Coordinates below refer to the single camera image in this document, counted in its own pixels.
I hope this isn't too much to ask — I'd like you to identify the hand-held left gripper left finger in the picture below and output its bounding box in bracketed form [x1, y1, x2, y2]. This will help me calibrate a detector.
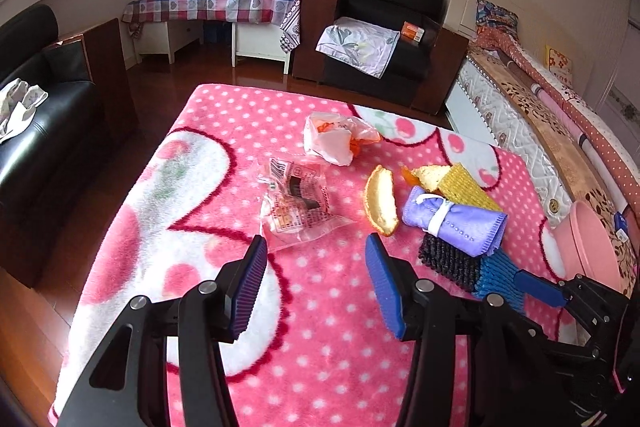
[55, 234, 268, 427]

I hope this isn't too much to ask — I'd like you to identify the white crumpled cloth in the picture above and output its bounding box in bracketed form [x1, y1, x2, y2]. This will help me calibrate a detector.
[0, 78, 49, 144]

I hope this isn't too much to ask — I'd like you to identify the brown wooden side cabinet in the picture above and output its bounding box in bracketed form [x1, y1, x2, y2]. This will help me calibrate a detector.
[291, 0, 346, 85]
[412, 27, 470, 116]

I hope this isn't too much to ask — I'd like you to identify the blue foam net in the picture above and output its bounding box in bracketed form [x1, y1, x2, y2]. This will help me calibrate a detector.
[470, 249, 531, 313]

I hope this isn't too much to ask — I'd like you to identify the small orange peel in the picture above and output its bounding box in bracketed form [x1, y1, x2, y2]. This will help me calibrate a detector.
[401, 164, 453, 196]

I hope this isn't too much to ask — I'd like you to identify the white desk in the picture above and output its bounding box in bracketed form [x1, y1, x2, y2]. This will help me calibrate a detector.
[134, 21, 291, 75]

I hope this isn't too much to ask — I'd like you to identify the purple cloth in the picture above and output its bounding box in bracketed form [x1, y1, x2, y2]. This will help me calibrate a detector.
[401, 186, 508, 257]

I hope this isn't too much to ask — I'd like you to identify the floral white cloth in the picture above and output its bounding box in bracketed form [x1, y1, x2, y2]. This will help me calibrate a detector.
[315, 25, 402, 79]

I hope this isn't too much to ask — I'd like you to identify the white quilted mattress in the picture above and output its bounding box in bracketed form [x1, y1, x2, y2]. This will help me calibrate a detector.
[445, 52, 573, 228]

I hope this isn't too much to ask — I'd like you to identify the red dotted rolled quilt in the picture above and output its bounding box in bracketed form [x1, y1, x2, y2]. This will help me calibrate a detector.
[475, 27, 640, 218]

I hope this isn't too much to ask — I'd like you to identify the pink polka dot blanket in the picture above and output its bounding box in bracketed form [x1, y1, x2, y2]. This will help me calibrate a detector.
[47, 83, 623, 427]

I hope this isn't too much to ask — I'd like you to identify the black leather sofa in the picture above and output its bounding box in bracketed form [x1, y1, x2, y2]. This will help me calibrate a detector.
[0, 4, 106, 233]

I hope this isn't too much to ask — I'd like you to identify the colourful printed pillow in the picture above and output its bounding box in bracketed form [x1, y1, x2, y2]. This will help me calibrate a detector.
[475, 0, 518, 30]

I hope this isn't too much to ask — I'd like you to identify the black foam net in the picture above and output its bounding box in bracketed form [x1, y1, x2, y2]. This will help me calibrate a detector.
[418, 233, 483, 293]

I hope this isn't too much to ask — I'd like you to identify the yellow foam net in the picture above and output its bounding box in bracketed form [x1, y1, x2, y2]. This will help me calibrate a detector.
[434, 163, 502, 212]

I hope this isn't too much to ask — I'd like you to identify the orange box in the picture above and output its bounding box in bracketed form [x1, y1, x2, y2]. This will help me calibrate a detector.
[400, 22, 426, 44]

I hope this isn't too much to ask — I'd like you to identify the long orange peel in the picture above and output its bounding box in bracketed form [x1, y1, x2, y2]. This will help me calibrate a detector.
[364, 165, 399, 238]

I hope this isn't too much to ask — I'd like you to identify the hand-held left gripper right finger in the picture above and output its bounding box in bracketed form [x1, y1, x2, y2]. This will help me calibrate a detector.
[365, 233, 563, 427]

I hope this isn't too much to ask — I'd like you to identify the plaid covered table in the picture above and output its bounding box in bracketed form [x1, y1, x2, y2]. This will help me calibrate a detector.
[122, 0, 303, 54]

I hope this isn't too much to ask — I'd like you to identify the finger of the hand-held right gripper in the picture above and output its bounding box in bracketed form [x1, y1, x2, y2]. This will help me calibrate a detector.
[514, 268, 631, 350]

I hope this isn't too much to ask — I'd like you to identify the clear printed plastic wrapper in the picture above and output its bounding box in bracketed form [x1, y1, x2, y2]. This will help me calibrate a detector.
[256, 154, 355, 253]

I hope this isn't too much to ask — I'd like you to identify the pink plastic basin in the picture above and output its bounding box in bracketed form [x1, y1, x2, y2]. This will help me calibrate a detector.
[551, 200, 637, 295]

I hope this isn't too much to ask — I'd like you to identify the yellow flowered cushion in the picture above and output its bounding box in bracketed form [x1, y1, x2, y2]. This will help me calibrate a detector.
[545, 46, 575, 80]

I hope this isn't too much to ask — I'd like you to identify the white and orange plastic bag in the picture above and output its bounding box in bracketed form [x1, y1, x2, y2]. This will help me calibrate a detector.
[303, 112, 382, 166]

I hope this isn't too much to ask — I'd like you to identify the bed with patterned bedding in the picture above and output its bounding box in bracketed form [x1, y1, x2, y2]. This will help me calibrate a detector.
[467, 44, 640, 298]

